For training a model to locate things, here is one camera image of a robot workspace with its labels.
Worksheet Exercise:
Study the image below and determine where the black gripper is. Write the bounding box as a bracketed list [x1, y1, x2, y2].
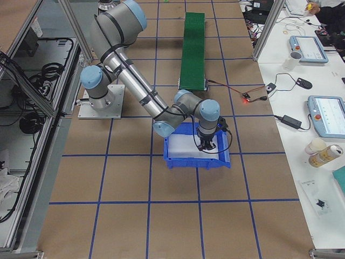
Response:
[196, 128, 216, 151]

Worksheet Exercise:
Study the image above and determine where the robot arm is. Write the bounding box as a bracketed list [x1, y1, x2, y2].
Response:
[80, 1, 220, 151]

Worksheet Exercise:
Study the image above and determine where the blue storage bin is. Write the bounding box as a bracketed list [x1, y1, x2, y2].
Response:
[163, 122, 231, 169]

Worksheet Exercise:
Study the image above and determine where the small sensor board red led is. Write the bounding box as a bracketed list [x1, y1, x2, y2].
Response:
[241, 92, 251, 103]

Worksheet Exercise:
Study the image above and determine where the green conveyor belt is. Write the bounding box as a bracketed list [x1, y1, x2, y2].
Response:
[178, 12, 207, 91]

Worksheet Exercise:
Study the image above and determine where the black power adapter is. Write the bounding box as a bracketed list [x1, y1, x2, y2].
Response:
[280, 115, 302, 130]

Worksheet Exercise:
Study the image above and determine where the white paper cup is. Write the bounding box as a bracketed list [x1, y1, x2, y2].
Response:
[305, 138, 327, 155]

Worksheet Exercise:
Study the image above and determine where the black computer mouse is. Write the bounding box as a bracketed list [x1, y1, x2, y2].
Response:
[296, 78, 313, 90]

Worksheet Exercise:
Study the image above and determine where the white mug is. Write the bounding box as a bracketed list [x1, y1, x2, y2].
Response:
[282, 51, 302, 71]

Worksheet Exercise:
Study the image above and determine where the teach pendant near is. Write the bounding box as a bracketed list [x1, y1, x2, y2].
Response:
[307, 96, 344, 139]

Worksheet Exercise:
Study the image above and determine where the teach pendant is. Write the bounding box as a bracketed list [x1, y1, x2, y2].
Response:
[289, 36, 328, 64]
[307, 96, 344, 139]

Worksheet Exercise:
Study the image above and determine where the teach pendant far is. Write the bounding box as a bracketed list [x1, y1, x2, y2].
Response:
[289, 36, 328, 64]

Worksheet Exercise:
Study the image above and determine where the red black power cable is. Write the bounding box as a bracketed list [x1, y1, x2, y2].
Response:
[206, 78, 269, 103]

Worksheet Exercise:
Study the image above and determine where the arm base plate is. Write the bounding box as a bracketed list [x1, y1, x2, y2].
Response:
[78, 84, 125, 119]

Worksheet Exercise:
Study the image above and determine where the aluminium frame post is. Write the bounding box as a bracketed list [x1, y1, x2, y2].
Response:
[252, 0, 285, 61]

